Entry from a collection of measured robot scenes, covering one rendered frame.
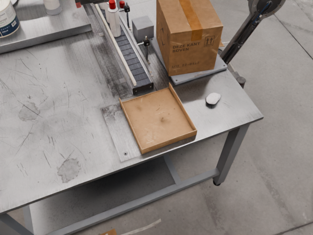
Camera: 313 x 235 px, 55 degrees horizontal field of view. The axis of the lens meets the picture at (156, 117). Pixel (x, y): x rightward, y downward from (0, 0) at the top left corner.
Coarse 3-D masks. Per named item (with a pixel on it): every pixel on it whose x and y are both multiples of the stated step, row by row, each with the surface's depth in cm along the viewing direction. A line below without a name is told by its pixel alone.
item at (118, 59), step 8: (96, 16) 180; (120, 24) 170; (104, 32) 169; (112, 48) 161; (120, 64) 153; (128, 80) 145; (152, 80) 145; (136, 88) 143; (144, 88) 145; (152, 88) 147
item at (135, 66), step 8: (96, 8) 178; (104, 16) 174; (120, 40) 162; (128, 40) 162; (120, 48) 158; (128, 48) 158; (128, 56) 154; (136, 56) 154; (128, 64) 151; (136, 64) 151; (136, 72) 148; (144, 72) 148; (136, 80) 145; (144, 80) 145
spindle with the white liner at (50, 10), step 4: (44, 0) 168; (48, 0) 167; (52, 0) 168; (56, 0) 170; (44, 4) 171; (48, 4) 169; (52, 4) 169; (56, 4) 171; (48, 8) 171; (52, 8) 171; (56, 8) 172; (60, 8) 176; (48, 12) 174; (52, 12) 173; (56, 12) 174; (60, 12) 176
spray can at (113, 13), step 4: (112, 0) 148; (112, 4) 147; (108, 8) 151; (112, 8) 149; (116, 8) 151; (108, 12) 152; (112, 12) 150; (116, 12) 151; (112, 16) 152; (116, 16) 153; (112, 20) 154; (116, 20) 154; (112, 24) 156; (116, 24) 156; (112, 28) 159; (116, 28) 158; (112, 32) 161; (116, 32) 160; (120, 32) 162; (116, 36) 162
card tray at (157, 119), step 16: (144, 96) 145; (160, 96) 145; (176, 96) 142; (128, 112) 139; (144, 112) 139; (160, 112) 139; (176, 112) 139; (144, 128) 134; (160, 128) 134; (176, 128) 134; (192, 128) 134; (144, 144) 130; (160, 144) 126
